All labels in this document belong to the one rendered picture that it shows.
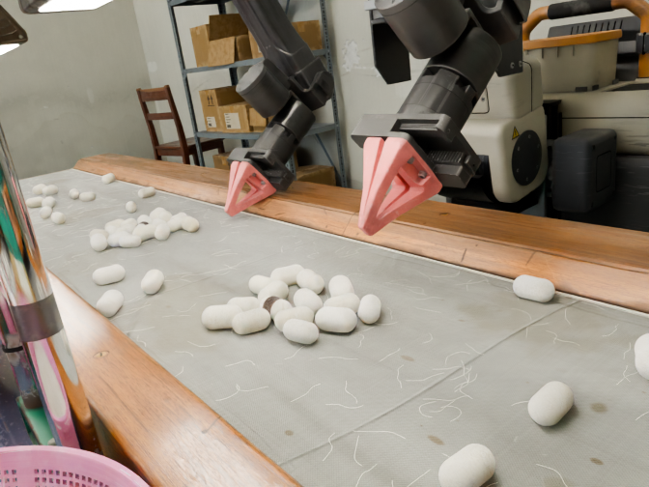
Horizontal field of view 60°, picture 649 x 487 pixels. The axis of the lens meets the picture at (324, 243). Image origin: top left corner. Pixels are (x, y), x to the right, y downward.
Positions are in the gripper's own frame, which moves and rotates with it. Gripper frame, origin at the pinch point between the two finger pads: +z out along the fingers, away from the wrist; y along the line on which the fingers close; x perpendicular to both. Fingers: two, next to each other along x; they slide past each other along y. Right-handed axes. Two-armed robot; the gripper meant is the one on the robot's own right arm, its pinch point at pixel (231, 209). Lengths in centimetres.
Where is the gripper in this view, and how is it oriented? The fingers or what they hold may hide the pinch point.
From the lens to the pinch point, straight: 84.8
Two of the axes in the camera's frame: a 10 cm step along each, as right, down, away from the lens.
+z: -5.2, 8.2, -2.5
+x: 5.8, 5.5, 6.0
